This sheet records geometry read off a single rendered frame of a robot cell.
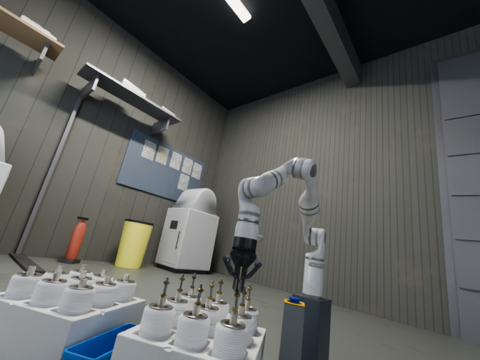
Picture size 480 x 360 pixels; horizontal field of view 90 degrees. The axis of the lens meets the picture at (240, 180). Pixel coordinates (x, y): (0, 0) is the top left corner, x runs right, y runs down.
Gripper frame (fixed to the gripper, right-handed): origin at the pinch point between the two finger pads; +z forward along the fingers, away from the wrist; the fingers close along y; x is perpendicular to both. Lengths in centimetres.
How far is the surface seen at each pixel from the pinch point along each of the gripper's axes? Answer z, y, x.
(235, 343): 13.8, 2.2, -4.2
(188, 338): 15.4, -11.0, -4.6
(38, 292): 14, -66, -5
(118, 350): 21.4, -29.3, -7.6
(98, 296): 14, -53, 8
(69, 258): 31, -233, 169
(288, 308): 6.3, 15.3, 15.7
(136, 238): -3, -187, 215
